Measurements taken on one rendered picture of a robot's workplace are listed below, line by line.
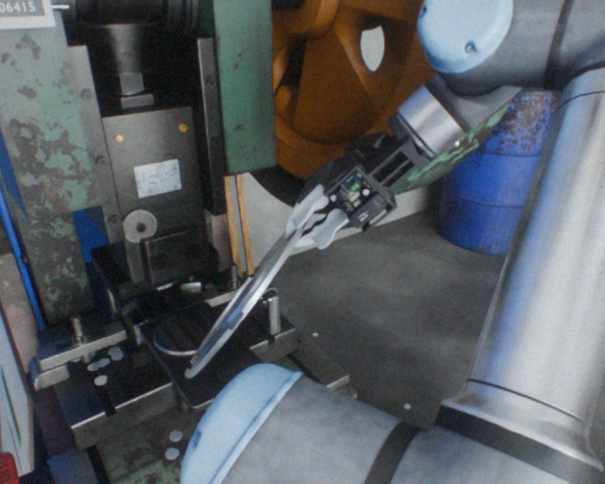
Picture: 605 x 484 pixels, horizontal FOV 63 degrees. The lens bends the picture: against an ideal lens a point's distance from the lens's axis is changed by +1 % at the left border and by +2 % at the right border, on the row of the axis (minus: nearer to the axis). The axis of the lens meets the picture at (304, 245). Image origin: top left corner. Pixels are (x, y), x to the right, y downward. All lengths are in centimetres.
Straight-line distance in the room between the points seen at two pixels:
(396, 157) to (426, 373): 152
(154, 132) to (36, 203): 20
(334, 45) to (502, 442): 79
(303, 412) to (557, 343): 16
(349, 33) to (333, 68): 7
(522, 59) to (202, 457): 39
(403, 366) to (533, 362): 171
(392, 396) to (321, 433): 158
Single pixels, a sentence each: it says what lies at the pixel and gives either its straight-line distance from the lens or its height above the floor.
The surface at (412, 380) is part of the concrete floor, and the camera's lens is 198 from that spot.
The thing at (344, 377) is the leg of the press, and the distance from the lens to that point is 102.
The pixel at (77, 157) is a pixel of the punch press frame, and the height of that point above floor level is 113.
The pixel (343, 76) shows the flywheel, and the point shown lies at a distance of 96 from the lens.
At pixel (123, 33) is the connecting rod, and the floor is 128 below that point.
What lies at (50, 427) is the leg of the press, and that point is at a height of 62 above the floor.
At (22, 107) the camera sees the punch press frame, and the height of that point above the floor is 121.
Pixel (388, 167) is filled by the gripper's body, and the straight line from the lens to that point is 58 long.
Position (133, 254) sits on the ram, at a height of 94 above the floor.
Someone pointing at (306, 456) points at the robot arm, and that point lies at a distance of 33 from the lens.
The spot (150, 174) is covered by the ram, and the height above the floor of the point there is 107.
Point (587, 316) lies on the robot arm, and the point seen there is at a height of 116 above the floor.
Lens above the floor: 134
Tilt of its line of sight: 28 degrees down
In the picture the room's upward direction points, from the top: straight up
